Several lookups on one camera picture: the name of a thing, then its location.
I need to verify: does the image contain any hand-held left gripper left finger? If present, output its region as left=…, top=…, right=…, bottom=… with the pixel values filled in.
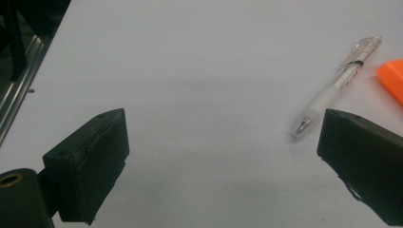
left=42, top=108, right=130, bottom=226

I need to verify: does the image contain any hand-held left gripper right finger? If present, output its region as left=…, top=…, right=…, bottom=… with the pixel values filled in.
left=317, top=108, right=403, bottom=227

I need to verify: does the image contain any clear white ballpoint pen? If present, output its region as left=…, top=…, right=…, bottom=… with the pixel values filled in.
left=291, top=35, right=383, bottom=140

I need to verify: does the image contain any orange highlighter marker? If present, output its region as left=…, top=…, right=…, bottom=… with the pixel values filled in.
left=375, top=59, right=403, bottom=106

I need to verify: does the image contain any aluminium floor rail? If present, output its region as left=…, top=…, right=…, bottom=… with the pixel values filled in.
left=0, top=34, right=53, bottom=146

